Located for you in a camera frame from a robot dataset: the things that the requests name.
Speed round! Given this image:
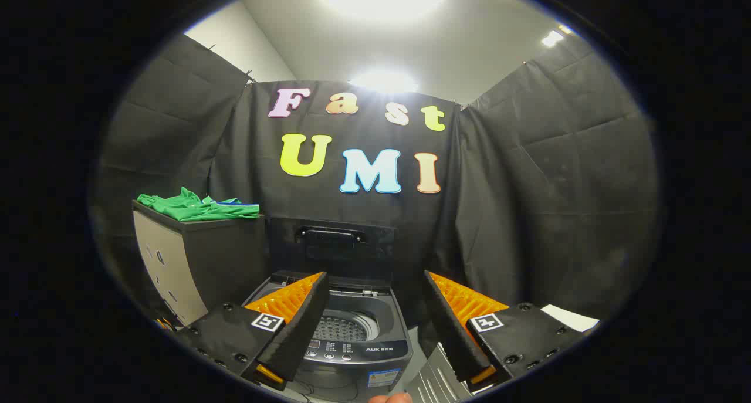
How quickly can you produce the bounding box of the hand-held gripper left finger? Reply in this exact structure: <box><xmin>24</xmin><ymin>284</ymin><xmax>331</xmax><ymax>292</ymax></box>
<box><xmin>176</xmin><ymin>271</ymin><xmax>330</xmax><ymax>392</ymax></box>

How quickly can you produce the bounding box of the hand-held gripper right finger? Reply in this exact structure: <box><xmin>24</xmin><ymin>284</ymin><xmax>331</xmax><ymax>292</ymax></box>
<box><xmin>424</xmin><ymin>270</ymin><xmax>587</xmax><ymax>392</ymax></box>

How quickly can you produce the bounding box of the dark grey washing machine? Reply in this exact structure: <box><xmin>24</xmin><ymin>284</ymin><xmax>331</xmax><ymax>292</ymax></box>
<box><xmin>242</xmin><ymin>270</ymin><xmax>414</xmax><ymax>403</ymax></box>

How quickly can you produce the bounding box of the green polo shirt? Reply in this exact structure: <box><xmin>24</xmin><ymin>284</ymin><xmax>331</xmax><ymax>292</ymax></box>
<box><xmin>137</xmin><ymin>187</ymin><xmax>261</xmax><ymax>223</ymax></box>

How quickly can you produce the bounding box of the grey ribbed metal panel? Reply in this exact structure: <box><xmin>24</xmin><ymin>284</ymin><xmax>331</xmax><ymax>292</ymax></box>
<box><xmin>404</xmin><ymin>341</ymin><xmax>473</xmax><ymax>403</ymax></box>

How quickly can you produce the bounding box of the dark grey cabinet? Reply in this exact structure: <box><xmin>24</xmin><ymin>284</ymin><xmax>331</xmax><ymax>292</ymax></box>
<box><xmin>132</xmin><ymin>201</ymin><xmax>270</xmax><ymax>327</ymax></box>

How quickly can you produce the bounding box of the black backdrop cloth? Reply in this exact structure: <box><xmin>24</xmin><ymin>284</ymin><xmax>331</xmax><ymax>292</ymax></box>
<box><xmin>88</xmin><ymin>33</ymin><xmax>661</xmax><ymax>333</ymax></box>

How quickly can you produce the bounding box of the round ceiling light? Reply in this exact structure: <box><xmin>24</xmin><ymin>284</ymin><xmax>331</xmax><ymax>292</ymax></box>
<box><xmin>349</xmin><ymin>69</ymin><xmax>418</xmax><ymax>94</ymax></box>

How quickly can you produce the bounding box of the small ceiling light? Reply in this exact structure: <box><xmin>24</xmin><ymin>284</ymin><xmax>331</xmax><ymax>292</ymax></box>
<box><xmin>540</xmin><ymin>25</ymin><xmax>573</xmax><ymax>48</ymax></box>

